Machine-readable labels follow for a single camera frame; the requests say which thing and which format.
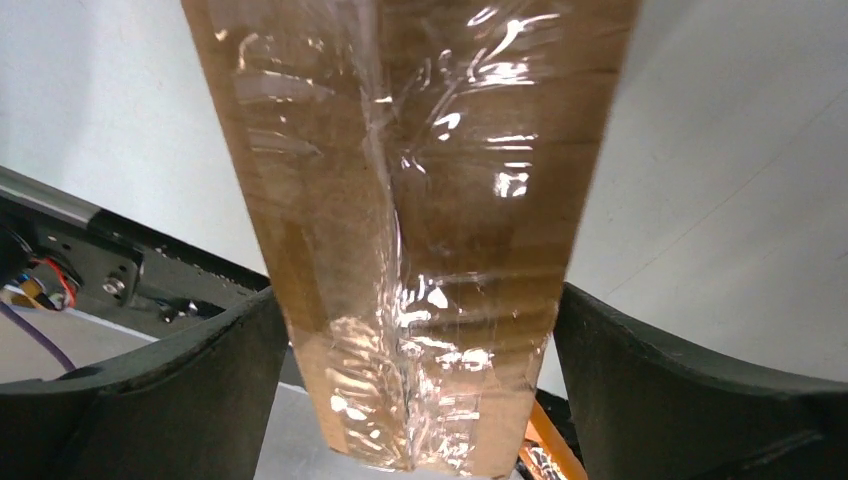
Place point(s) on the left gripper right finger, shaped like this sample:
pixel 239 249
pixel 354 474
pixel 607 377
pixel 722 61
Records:
pixel 648 404

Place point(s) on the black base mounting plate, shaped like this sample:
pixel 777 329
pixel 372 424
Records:
pixel 117 284

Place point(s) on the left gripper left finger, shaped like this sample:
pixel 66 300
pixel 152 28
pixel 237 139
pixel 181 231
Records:
pixel 193 405

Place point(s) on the brown cardboard express box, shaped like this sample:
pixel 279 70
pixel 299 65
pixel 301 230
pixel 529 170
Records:
pixel 415 173

